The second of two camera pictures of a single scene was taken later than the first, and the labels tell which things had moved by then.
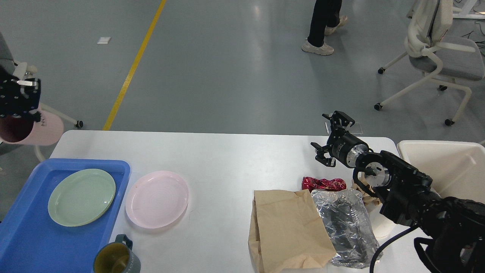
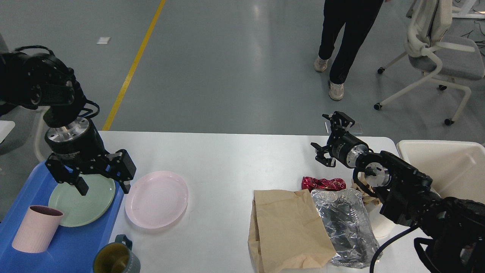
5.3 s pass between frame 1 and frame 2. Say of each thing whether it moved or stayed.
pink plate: stayed
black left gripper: moved
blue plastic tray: stayed
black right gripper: stayed
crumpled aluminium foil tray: stayed
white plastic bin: stayed
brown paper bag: stayed
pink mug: moved
